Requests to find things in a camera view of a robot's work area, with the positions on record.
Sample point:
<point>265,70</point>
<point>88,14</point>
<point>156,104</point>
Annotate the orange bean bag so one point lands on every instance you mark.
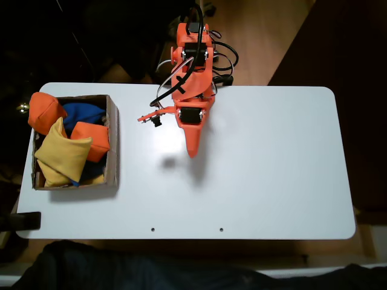
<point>45,110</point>
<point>93,136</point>

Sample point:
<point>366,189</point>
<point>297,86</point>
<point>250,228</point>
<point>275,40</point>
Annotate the brown cardboard box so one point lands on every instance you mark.
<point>112,169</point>

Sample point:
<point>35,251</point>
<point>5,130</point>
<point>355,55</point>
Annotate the yellow bean bag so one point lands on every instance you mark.
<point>96,180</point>
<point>63,151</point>
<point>53,178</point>

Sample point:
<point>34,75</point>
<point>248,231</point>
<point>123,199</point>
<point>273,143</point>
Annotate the blue bean bag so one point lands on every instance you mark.
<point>90,170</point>
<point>81,113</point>

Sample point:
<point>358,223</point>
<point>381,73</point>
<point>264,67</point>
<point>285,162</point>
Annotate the dark cloth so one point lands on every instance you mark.
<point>121,272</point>

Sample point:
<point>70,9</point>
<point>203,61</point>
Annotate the black table clamp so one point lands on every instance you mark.
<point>27,220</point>

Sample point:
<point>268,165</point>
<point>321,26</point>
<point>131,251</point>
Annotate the orange camera mount plate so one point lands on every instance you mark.
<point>163,111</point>

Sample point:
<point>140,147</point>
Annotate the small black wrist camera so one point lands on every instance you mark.
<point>157,121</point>

